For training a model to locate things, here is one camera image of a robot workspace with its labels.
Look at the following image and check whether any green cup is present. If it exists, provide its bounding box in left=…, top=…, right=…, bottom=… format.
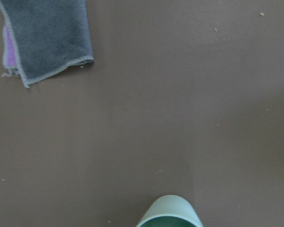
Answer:
left=137, top=195, right=203, bottom=227

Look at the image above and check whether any grey folded cloth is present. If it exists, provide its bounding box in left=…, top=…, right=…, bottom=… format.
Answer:
left=0, top=0, right=94, bottom=87

